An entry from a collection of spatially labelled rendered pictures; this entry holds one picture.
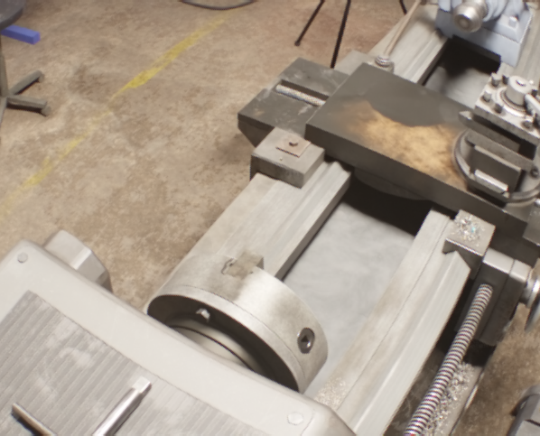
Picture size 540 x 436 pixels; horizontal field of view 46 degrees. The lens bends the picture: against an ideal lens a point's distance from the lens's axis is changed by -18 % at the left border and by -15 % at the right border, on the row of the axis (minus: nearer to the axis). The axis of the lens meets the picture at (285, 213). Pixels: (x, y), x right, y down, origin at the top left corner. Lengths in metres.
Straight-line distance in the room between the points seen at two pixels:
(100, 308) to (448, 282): 0.88
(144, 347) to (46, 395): 0.14
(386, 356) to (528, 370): 1.19
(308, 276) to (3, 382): 1.01
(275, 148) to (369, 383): 0.60
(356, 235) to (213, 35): 2.18
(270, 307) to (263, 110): 0.88
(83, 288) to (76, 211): 1.99
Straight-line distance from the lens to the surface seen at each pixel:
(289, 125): 1.71
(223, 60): 3.50
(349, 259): 1.65
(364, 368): 1.34
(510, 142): 1.49
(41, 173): 2.99
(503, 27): 2.21
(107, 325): 0.76
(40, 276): 0.82
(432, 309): 1.43
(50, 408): 0.71
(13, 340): 0.77
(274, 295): 0.95
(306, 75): 1.88
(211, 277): 0.96
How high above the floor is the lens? 1.95
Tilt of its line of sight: 46 degrees down
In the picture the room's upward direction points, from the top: 5 degrees clockwise
